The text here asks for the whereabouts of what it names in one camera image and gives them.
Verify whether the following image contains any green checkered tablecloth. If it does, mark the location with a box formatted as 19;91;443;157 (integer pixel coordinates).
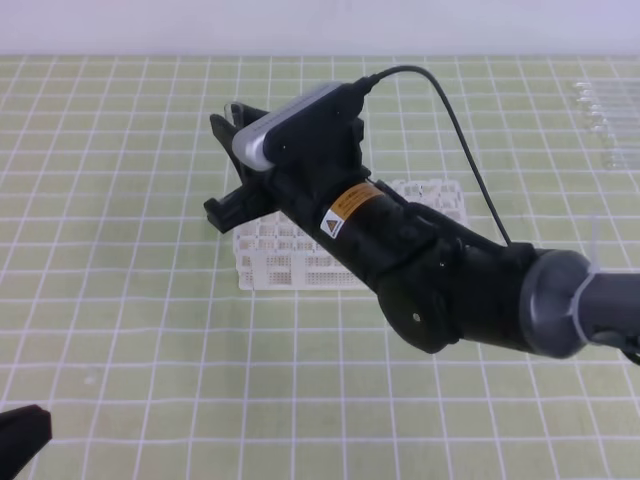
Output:
1;56;639;479

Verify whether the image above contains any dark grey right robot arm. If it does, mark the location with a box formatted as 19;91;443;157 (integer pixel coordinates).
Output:
205;100;639;361

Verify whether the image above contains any white test tube rack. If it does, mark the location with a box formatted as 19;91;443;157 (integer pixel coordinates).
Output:
233;179;468;291

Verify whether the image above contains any black right camera cable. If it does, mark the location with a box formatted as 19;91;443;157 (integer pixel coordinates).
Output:
354;64;514;249

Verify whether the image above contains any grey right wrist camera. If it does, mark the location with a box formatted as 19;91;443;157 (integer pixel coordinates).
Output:
230;82;364;171

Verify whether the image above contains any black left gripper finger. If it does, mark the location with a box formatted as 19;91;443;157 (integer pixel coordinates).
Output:
0;405;52;475

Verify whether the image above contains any clear test tube top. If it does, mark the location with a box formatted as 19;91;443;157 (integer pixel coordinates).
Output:
574;79;639;97

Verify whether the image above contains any clear test tube bottom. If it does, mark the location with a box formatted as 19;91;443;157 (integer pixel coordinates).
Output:
601;149;640;171

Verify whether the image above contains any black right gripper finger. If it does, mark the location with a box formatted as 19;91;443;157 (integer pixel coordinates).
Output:
204;182;278;234
210;103;273;186

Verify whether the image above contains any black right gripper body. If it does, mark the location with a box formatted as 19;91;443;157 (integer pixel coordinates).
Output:
269;117;385;260

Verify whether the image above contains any clear glass test tube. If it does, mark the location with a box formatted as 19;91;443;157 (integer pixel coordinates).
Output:
224;102;245;128

